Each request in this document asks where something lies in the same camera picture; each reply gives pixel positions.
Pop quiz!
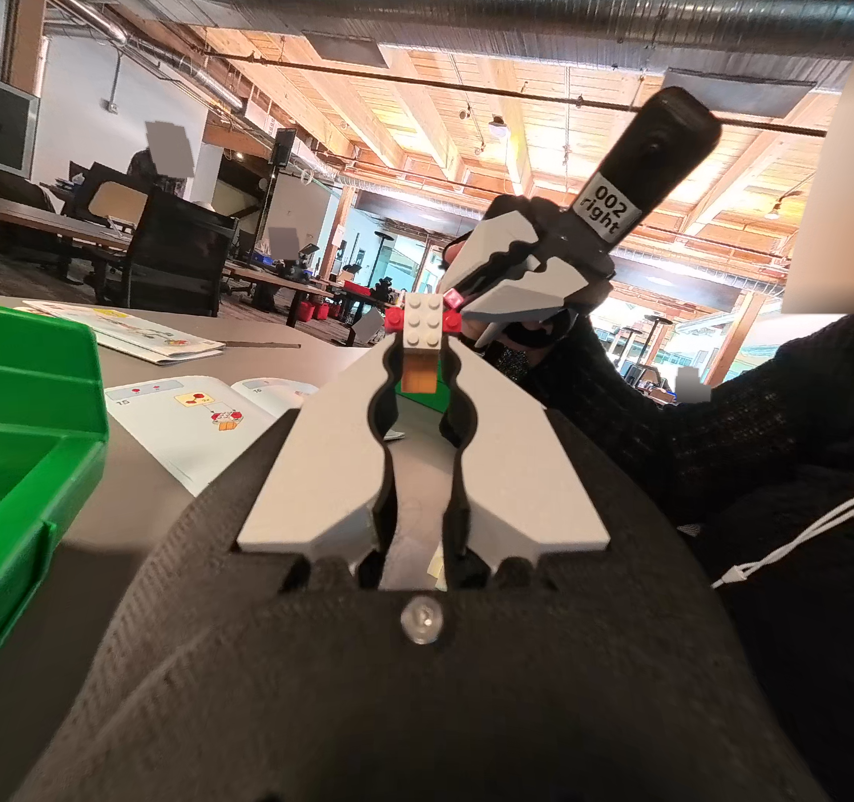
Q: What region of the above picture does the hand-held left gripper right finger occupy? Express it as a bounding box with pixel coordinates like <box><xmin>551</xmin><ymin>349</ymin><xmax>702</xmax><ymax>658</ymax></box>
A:
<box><xmin>440</xmin><ymin>338</ymin><xmax>612</xmax><ymax>572</ymax></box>

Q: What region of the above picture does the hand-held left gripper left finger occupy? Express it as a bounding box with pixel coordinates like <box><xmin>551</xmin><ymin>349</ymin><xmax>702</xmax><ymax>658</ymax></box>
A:
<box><xmin>235</xmin><ymin>334</ymin><xmax>403</xmax><ymax>572</ymax></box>

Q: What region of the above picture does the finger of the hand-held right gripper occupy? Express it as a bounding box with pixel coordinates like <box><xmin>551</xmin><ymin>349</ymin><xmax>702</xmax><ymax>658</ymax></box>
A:
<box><xmin>459</xmin><ymin>256</ymin><xmax>591</xmax><ymax>325</ymax></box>
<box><xmin>442</xmin><ymin>210</ymin><xmax>543</xmax><ymax>296</ymax></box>

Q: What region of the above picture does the white lego head with red studs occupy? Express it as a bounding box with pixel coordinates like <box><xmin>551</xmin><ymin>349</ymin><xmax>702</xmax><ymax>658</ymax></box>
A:
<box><xmin>384</xmin><ymin>292</ymin><xmax>463</xmax><ymax>394</ymax></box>

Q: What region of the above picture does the green plastic bin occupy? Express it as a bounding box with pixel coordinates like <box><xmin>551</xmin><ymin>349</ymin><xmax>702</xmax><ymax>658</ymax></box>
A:
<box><xmin>0</xmin><ymin>306</ymin><xmax>109</xmax><ymax>646</ymax></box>

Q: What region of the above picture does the person's right hand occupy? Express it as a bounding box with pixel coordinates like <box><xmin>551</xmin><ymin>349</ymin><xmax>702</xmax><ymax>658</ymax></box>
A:
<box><xmin>460</xmin><ymin>308</ymin><xmax>579</xmax><ymax>367</ymax></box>

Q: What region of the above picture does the open instruction booklet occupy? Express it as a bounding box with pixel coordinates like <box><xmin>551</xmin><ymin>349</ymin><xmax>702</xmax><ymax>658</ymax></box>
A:
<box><xmin>105</xmin><ymin>375</ymin><xmax>321</xmax><ymax>497</ymax></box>

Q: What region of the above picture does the long office desk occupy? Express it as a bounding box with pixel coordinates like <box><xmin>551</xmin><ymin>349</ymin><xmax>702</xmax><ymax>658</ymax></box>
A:
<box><xmin>223</xmin><ymin>262</ymin><xmax>358</xmax><ymax>332</ymax></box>

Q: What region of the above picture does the grey ceiling panel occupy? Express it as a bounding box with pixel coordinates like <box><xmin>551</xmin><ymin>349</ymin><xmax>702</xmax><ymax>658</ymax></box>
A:
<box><xmin>662</xmin><ymin>67</ymin><xmax>818</xmax><ymax>117</ymax></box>
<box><xmin>302</xmin><ymin>31</ymin><xmax>391</xmax><ymax>70</ymax></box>

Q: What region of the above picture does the black speaker on pole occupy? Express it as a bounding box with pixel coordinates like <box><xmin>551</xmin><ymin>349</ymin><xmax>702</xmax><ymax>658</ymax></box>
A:
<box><xmin>263</xmin><ymin>127</ymin><xmax>299</xmax><ymax>262</ymax></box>

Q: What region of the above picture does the closed instruction booklet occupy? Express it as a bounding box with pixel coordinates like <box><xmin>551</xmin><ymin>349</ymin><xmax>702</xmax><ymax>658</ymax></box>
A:
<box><xmin>23</xmin><ymin>299</ymin><xmax>226</xmax><ymax>367</ymax></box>

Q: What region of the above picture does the black office chair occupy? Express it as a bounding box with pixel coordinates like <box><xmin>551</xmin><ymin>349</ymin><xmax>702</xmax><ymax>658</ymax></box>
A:
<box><xmin>100</xmin><ymin>185</ymin><xmax>240</xmax><ymax>319</ymax></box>

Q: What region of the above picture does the person's black sweater torso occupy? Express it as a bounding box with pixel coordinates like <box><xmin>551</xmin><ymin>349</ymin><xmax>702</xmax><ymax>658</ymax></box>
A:
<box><xmin>667</xmin><ymin>482</ymin><xmax>854</xmax><ymax>802</ymax></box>

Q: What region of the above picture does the chair with beige back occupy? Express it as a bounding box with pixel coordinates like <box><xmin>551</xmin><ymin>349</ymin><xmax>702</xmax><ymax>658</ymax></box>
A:
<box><xmin>63</xmin><ymin>161</ymin><xmax>153</xmax><ymax>226</ymax></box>

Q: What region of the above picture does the wooden office desk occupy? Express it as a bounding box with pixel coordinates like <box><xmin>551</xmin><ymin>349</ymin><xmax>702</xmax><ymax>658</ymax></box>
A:
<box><xmin>0</xmin><ymin>198</ymin><xmax>134</xmax><ymax>249</ymax></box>

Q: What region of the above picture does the computer monitor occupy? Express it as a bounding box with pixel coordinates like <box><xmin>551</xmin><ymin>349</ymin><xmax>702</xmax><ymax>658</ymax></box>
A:
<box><xmin>0</xmin><ymin>81</ymin><xmax>41</xmax><ymax>179</ymax></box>

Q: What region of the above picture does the large spiral metal duct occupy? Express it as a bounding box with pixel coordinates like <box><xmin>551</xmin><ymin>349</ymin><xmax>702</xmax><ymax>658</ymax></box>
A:
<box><xmin>190</xmin><ymin>0</ymin><xmax>854</xmax><ymax>79</ymax></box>

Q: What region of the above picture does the white earphone cable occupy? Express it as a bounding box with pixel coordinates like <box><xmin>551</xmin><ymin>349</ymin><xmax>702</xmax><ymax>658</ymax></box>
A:
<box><xmin>710</xmin><ymin>498</ymin><xmax>854</xmax><ymax>591</ymax></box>

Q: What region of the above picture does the silver spiral duct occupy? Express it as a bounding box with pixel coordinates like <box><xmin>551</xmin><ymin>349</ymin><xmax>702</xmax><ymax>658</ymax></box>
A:
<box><xmin>47</xmin><ymin>0</ymin><xmax>248</xmax><ymax>110</ymax></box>

